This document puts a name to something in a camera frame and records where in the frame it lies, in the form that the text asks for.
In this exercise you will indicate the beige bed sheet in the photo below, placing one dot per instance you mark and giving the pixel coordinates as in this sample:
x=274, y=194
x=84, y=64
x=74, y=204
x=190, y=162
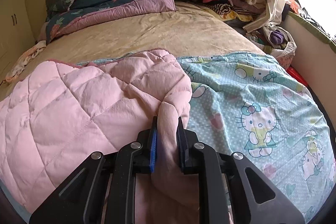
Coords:
x=189, y=31

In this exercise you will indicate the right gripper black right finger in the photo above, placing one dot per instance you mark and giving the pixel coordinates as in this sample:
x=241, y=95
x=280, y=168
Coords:
x=231, y=187

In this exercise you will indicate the bag with purple clothes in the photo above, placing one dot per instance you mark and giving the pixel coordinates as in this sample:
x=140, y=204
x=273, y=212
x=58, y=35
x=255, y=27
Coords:
x=274, y=41

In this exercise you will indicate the orange white floral cloth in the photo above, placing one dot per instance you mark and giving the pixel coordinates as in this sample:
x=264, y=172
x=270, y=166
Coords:
x=23, y=61

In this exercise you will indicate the teal Hello Kitty blanket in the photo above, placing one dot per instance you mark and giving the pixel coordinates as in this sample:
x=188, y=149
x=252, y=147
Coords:
x=247, y=103

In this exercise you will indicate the pink quilted jacket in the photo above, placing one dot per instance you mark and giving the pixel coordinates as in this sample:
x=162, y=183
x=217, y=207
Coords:
x=59, y=114

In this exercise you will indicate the dark floral purple comforter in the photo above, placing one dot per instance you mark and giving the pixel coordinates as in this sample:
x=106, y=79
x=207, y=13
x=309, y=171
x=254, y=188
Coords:
x=67, y=16

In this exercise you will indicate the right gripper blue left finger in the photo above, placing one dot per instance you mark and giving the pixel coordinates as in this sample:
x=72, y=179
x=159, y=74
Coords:
x=102, y=188

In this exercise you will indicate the red plastic object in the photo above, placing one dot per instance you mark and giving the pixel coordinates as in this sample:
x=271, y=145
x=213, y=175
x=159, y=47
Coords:
x=293, y=73

